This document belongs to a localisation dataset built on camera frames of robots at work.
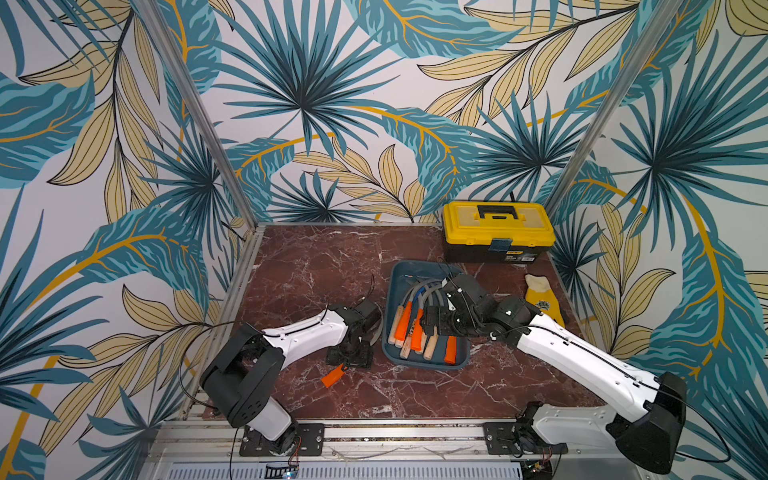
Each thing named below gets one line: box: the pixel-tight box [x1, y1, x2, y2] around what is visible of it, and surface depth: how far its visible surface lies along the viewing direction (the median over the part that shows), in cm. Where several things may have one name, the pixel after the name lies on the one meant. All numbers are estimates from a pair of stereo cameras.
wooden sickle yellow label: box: [400, 335, 412, 359], surface depth 88 cm
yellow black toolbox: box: [443, 201, 557, 263], surface depth 100 cm
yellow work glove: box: [524, 274, 566, 327], surface depth 100 cm
